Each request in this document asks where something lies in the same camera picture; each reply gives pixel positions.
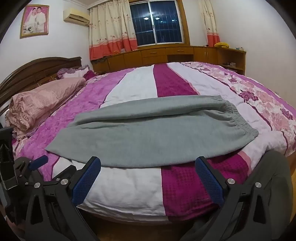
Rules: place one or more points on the person's grey-green clothing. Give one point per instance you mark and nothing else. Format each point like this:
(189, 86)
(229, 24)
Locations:
(277, 173)

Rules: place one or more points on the small white container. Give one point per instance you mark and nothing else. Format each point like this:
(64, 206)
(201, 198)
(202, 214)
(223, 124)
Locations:
(238, 48)

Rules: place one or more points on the dark wooden headboard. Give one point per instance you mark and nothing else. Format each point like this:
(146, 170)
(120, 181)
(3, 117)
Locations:
(34, 69)

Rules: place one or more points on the narrow floral curtain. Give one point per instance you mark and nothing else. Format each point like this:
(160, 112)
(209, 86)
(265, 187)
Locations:
(209, 23)

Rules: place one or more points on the pink checked quilt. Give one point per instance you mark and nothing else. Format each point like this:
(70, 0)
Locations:
(41, 97)

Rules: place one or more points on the yellow cloth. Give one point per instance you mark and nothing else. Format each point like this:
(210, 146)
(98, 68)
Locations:
(221, 44)

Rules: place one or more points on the wooden cabinet unit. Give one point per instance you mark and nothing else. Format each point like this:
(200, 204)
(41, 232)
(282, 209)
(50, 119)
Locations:
(180, 52)

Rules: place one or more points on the purple ruffled pillow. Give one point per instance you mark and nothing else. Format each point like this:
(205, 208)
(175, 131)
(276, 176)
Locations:
(71, 73)

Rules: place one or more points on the wide floral curtain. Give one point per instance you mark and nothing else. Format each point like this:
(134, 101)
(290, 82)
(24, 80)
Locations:
(108, 27)

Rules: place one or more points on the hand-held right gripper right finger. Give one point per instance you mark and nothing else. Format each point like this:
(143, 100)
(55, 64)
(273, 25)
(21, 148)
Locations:
(209, 183)

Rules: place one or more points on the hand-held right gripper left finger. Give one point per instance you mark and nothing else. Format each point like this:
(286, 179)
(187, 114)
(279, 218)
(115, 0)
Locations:
(86, 183)

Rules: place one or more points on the purple floral bedspread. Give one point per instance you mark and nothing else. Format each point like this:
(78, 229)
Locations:
(138, 194)

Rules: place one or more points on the framed wedding photo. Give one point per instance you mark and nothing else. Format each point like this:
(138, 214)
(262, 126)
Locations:
(34, 20)

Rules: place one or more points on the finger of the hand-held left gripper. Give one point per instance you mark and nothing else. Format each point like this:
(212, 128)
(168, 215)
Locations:
(39, 162)

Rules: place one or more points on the wooden framed window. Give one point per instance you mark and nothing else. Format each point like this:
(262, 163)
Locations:
(157, 23)

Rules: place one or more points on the wall air conditioner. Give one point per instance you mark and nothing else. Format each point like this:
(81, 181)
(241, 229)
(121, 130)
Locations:
(76, 17)

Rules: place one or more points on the grey pants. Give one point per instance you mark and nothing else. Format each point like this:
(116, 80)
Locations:
(150, 134)

